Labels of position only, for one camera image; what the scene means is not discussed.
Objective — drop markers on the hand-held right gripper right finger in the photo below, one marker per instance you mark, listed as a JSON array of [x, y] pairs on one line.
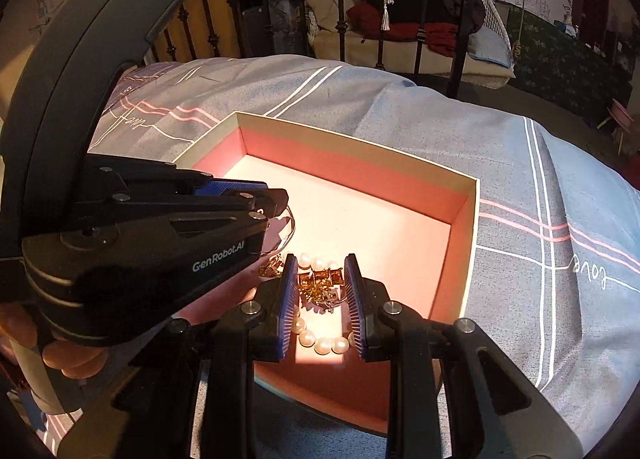
[[356, 309]]

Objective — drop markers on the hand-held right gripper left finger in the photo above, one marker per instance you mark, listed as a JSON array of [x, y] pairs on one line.
[[287, 309]]

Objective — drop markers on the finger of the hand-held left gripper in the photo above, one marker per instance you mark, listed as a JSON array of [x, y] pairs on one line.
[[270, 201], [230, 187]]

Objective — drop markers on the thin silver bangle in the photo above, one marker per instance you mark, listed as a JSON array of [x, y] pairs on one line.
[[292, 226]]

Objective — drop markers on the pale green box pink inside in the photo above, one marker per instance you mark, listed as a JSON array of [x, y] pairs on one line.
[[375, 239]]

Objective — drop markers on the person's left hand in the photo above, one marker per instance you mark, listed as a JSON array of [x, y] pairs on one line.
[[65, 356]]

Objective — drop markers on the beige cushion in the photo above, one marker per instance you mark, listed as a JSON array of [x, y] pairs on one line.
[[325, 9]]

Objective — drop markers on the red clothes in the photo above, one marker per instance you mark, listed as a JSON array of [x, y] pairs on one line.
[[440, 36]]

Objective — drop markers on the white wicker swing chair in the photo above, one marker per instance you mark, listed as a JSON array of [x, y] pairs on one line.
[[490, 79]]

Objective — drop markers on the light blue cushion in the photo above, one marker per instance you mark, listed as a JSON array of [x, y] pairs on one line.
[[492, 46]]

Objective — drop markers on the green floral counter cloth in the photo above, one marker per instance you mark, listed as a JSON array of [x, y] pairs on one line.
[[560, 59]]

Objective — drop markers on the pink stool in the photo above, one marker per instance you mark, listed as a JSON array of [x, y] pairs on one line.
[[622, 111]]

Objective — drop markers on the black iron bed frame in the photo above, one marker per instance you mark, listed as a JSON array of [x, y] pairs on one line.
[[460, 64]]

